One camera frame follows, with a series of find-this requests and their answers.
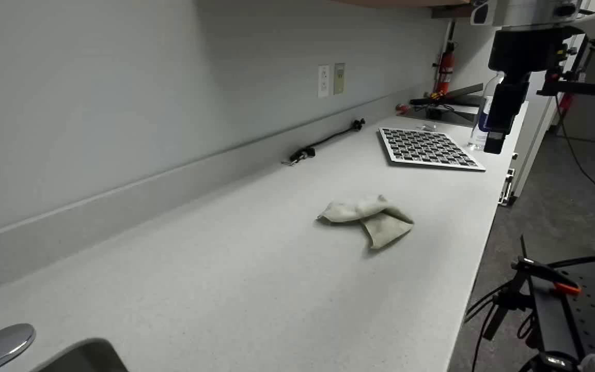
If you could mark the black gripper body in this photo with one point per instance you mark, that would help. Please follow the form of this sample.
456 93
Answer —
525 50

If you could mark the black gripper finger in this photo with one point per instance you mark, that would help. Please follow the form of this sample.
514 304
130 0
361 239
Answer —
519 93
497 126

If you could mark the white cloth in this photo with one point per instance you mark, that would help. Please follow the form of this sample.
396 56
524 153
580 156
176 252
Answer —
382 224

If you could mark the white base cabinet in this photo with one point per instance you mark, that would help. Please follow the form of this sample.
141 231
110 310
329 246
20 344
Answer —
528 150

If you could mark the red and black tools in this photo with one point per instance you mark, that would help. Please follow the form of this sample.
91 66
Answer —
449 103

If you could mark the checkerboard calibration board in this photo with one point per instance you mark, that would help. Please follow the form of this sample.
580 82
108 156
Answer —
428 146

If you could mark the red bar clamp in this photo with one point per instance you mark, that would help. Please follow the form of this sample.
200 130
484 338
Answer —
443 65

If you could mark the small red tool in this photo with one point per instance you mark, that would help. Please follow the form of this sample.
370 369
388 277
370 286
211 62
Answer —
404 107

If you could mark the steel sink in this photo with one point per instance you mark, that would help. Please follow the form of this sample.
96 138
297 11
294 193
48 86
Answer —
83 358

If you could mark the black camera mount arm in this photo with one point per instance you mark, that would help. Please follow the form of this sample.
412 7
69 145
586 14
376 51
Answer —
587 86

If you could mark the beige wall plate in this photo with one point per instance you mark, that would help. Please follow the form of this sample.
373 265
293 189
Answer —
340 76

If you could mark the white wall outlet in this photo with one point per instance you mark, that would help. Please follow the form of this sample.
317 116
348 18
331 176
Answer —
323 80

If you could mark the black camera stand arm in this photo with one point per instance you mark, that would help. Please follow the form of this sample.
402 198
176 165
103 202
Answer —
553 323

